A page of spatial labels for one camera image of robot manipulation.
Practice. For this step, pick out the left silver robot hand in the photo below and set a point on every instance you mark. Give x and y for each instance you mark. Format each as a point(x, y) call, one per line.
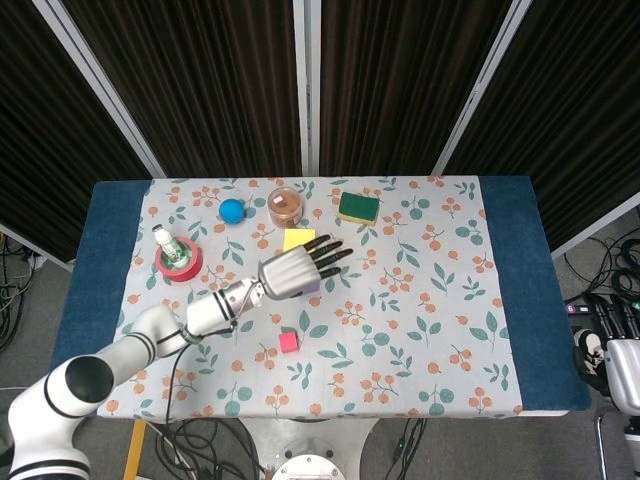
point(290, 272)

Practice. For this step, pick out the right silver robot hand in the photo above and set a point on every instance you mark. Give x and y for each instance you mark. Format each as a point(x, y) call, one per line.
point(625, 365)

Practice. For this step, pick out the purple cube block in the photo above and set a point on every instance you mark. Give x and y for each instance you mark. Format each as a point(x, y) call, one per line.
point(314, 288)

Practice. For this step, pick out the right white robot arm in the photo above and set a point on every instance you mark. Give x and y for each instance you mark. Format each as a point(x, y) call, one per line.
point(632, 450)

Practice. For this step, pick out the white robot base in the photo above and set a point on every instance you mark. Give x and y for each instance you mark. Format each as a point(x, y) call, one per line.
point(310, 450)

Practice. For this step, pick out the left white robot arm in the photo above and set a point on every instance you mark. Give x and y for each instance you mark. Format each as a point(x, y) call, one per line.
point(140, 340)

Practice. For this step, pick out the large yellow cube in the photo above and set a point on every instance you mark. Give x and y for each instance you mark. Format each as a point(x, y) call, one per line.
point(295, 239)

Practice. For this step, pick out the small pink cube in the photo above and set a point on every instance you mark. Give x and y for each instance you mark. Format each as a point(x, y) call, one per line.
point(288, 343)

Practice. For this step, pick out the clear jar brown contents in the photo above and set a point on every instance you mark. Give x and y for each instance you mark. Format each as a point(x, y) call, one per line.
point(285, 206)

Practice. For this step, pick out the black power strip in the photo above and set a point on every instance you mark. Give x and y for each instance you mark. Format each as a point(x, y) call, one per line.
point(575, 307)

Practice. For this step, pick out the blue ball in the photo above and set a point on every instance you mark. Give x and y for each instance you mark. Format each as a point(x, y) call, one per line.
point(232, 211)

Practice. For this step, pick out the green yellow sponge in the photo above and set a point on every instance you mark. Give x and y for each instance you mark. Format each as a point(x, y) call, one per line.
point(359, 207)

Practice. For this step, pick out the red tape roll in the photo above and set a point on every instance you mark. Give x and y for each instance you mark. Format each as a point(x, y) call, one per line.
point(187, 272)

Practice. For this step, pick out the small white drink bottle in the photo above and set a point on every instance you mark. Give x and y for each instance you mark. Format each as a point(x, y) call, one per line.
point(170, 247)

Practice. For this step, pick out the floral print tablecloth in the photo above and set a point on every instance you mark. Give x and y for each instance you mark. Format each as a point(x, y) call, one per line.
point(400, 340)

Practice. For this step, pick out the blue table cover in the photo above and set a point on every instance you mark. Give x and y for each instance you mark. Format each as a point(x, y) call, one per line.
point(95, 280)

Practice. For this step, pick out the dark folding screen panel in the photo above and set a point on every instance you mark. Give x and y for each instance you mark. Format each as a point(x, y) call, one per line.
point(575, 125)
point(45, 150)
point(400, 85)
point(200, 85)

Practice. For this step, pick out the yellow post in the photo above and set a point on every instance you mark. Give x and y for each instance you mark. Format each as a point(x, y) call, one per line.
point(135, 450)

